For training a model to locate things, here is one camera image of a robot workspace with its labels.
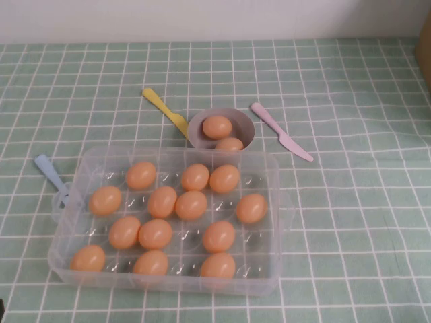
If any orange plastic egg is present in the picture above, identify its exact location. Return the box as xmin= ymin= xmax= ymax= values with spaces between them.
xmin=209 ymin=164 xmax=240 ymax=194
xmin=69 ymin=244 xmax=106 ymax=273
xmin=202 ymin=221 xmax=236 ymax=254
xmin=88 ymin=185 xmax=123 ymax=217
xmin=138 ymin=219 xmax=173 ymax=250
xmin=125 ymin=161 xmax=158 ymax=191
xmin=214 ymin=137 xmax=244 ymax=151
xmin=147 ymin=186 xmax=178 ymax=219
xmin=202 ymin=115 xmax=233 ymax=139
xmin=174 ymin=190 xmax=209 ymax=221
xmin=108 ymin=215 xmax=142 ymax=250
xmin=200 ymin=252 xmax=236 ymax=279
xmin=180 ymin=164 xmax=210 ymax=192
xmin=236 ymin=193 xmax=269 ymax=225
xmin=133 ymin=250 xmax=169 ymax=277

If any transparent plastic egg box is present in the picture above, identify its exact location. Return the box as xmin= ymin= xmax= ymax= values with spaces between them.
xmin=46 ymin=145 xmax=296 ymax=297

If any brown cardboard box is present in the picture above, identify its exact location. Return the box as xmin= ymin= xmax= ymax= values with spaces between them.
xmin=413 ymin=20 xmax=431 ymax=85

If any grey round bowl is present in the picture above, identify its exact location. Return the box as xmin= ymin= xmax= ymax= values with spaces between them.
xmin=187 ymin=107 xmax=255 ymax=151

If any yellow plastic knife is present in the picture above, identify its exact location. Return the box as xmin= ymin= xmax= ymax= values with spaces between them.
xmin=141 ymin=87 xmax=190 ymax=139

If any pink plastic knife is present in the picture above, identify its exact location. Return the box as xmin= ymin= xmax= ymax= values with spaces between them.
xmin=250 ymin=102 xmax=314 ymax=163

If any green checked tablecloth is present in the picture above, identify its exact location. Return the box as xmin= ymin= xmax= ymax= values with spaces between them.
xmin=0 ymin=38 xmax=431 ymax=323

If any blue plastic utensil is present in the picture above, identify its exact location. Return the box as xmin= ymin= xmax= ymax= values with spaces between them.
xmin=34 ymin=154 xmax=71 ymax=208

